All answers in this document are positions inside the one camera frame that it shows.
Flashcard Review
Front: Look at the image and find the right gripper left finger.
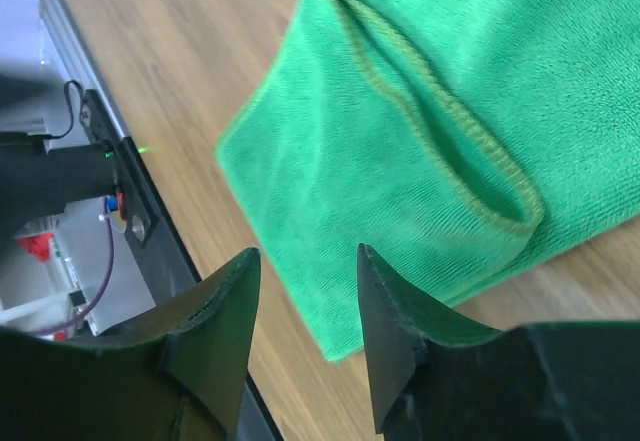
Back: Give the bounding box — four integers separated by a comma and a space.
1, 248, 261, 440

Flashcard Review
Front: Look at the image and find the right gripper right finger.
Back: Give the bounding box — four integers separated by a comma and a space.
357, 245, 639, 440

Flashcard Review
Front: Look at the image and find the green towel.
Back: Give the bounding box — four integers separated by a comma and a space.
215, 0, 639, 362

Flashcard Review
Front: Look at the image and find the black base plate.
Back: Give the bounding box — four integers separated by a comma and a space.
80, 89, 281, 440

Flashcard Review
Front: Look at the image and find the aluminium frame rail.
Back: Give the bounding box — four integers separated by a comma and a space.
37, 0, 156, 337

